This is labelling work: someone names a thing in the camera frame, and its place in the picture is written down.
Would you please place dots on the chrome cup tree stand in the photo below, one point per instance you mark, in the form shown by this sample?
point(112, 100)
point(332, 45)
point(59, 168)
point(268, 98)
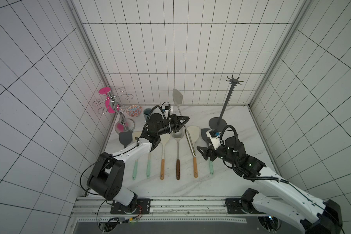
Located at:
point(124, 124)

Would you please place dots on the cream slotted turner green handle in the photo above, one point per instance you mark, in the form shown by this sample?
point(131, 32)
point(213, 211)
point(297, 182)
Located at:
point(148, 170)

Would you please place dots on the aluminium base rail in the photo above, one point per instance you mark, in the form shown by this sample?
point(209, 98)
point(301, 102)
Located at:
point(166, 209)

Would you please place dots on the grey spatula green handle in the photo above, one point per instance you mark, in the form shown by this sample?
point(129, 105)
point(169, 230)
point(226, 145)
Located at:
point(125, 138)

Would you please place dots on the teal ceramic cup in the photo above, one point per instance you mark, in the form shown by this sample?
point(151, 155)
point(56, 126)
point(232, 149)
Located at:
point(146, 113)

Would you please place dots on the cream spatula light wooden handle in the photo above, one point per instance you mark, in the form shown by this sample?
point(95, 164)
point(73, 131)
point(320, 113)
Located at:
point(194, 132)

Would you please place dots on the cream utensil dark wooden handle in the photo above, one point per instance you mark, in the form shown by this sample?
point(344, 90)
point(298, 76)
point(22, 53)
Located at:
point(178, 136)

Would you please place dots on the cream spatula green handle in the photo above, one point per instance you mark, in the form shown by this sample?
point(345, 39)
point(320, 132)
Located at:
point(135, 135)

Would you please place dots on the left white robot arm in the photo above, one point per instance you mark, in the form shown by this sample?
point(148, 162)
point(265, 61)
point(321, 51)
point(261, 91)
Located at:
point(106, 177)

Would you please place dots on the cream spoon wooden handle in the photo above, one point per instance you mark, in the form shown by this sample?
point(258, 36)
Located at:
point(164, 140)

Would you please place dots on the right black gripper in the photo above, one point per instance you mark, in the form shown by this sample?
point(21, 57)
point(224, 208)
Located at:
point(210, 152)

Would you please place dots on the dark grey utensil rack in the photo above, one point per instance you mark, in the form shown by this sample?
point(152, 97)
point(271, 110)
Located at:
point(219, 123)

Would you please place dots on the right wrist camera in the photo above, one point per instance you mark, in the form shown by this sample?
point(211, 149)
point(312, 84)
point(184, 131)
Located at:
point(214, 137)

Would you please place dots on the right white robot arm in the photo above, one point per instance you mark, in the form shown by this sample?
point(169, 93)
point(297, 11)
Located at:
point(303, 211)

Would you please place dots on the pink cup on stand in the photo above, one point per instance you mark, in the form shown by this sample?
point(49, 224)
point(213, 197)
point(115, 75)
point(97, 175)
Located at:
point(110, 103)

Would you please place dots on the dark grey spatula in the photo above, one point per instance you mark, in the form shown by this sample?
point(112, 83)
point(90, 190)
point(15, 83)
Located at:
point(207, 140)

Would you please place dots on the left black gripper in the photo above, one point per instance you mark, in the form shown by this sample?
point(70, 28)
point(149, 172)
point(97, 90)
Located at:
point(179, 126)

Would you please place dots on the patterned small bowl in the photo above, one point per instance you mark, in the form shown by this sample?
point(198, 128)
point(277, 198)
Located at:
point(134, 111)

